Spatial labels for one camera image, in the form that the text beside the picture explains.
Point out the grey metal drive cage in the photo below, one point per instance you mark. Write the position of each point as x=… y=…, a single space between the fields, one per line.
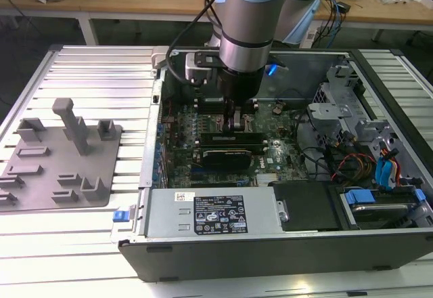
x=329 y=111

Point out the grey power supply unit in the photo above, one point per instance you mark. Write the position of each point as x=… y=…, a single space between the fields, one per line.
x=162 y=216

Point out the green motherboard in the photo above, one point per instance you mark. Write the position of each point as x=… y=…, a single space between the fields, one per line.
x=284 y=142

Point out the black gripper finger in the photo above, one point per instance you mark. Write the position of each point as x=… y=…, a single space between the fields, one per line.
x=228 y=111
x=237 y=118

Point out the blue plastic latch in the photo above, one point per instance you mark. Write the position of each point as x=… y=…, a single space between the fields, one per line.
x=121 y=216

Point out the small black adapter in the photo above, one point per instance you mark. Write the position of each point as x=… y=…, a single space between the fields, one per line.
x=345 y=7

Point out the round coin battery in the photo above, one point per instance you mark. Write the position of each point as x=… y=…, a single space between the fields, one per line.
x=277 y=110

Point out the hard disk in blue carrier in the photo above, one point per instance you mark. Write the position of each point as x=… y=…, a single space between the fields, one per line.
x=379 y=210

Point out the grey parts rack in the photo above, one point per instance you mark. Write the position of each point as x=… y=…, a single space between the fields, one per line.
x=67 y=193

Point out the black open PC case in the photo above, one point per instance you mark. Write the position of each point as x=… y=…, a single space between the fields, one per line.
x=270 y=260

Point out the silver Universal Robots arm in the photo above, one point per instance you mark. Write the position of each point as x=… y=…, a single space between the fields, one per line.
x=247 y=23

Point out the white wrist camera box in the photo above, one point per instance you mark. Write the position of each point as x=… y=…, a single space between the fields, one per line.
x=199 y=66

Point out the silver finned heat sink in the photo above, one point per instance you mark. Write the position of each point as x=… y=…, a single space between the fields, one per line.
x=268 y=178

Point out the black graphics card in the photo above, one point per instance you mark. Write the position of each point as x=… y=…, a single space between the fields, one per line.
x=226 y=158

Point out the black plastic shroud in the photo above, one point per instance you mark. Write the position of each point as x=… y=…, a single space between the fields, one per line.
x=304 y=206

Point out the black empty RAM slots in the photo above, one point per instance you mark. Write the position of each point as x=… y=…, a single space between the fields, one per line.
x=209 y=105

